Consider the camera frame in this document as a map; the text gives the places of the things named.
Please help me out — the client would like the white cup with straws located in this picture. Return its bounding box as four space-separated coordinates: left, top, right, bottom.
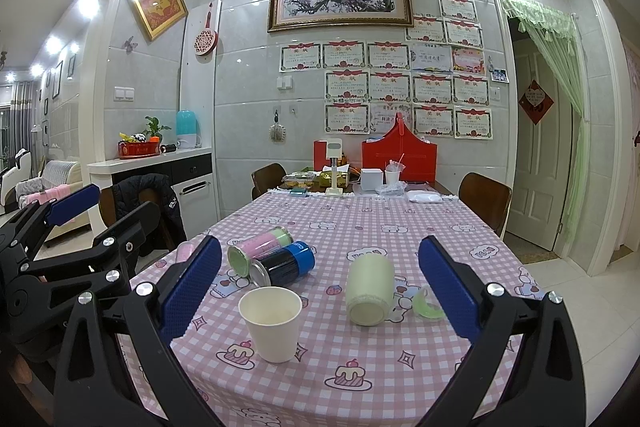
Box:
383 159 407 188

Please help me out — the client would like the brown wooden chair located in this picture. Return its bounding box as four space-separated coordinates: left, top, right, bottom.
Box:
251 163 288 200
98 186 176 253
458 172 513 240

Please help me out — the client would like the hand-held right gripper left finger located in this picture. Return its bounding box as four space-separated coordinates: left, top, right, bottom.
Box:
52 234 223 427

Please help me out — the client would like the potted green plant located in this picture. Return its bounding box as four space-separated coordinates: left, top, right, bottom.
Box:
144 116 167 142

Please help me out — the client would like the dark jacket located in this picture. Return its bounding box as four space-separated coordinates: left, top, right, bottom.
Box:
111 173 177 253

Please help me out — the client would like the red diamond door decoration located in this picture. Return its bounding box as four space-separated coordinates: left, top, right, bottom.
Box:
519 79 554 126

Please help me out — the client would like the grey window curtain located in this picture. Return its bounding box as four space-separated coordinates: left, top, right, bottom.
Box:
9 79 44 168

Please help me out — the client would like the cream sofa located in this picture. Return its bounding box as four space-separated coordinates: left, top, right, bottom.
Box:
27 159 94 249

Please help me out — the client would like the group of wall certificates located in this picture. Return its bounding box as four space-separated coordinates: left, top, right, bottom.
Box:
278 0 491 140

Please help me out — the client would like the gold framed red picture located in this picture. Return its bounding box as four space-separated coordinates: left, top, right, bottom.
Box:
124 0 190 42

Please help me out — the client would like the snack tray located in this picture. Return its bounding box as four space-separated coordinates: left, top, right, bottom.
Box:
281 172 317 192

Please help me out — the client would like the black and blue can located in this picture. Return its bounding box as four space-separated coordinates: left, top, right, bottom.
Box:
250 242 317 288

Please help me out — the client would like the red gift box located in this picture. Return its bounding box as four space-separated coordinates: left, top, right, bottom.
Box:
361 112 438 185

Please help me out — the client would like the red fruit tray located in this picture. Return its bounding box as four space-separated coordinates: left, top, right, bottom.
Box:
117 132 162 160

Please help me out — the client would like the green food box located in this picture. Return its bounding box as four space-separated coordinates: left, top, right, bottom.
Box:
312 172 352 188

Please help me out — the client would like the white square box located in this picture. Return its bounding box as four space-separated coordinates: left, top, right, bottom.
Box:
360 168 384 194

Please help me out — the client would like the clear plastic bag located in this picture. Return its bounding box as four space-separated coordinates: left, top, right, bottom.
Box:
406 189 444 206

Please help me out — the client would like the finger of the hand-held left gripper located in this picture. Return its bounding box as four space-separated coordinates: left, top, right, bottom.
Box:
0 183 102 268
22 201 162 294

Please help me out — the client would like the pink checked tablecloth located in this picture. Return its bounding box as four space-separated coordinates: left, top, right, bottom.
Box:
117 194 523 427

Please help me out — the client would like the white panel door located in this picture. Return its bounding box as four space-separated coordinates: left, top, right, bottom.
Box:
505 37 577 253

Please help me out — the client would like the white desk stand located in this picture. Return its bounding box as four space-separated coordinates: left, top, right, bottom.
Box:
325 138 347 198

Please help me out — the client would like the pale green mug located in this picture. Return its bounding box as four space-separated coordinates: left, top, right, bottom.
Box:
346 253 408 327

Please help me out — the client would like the hanging brush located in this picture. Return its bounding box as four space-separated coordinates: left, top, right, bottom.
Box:
269 107 285 142

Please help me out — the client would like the white sideboard cabinet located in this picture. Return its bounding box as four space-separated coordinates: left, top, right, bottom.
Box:
87 147 221 239

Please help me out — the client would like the small red box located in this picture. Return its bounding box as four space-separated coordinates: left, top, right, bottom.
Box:
313 139 331 172

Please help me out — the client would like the blue and white humidifier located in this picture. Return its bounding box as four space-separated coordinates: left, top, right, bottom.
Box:
175 109 202 150

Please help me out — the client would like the green plastic lid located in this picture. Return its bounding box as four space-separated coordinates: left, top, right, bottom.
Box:
412 285 446 322

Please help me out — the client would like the pink cloth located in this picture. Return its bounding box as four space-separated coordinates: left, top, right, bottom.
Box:
16 184 69 209

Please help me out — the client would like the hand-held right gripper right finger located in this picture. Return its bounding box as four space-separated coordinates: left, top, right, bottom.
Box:
417 234 588 427

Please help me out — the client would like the round red hanging ornament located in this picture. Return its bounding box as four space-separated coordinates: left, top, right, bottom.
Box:
193 1 219 57

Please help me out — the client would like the green door curtain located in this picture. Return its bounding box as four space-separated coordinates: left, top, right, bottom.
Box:
500 0 594 229

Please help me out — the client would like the white paper cup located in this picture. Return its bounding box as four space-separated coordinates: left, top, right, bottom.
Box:
238 286 303 364

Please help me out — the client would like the pink and green can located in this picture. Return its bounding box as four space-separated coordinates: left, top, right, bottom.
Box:
227 226 294 278

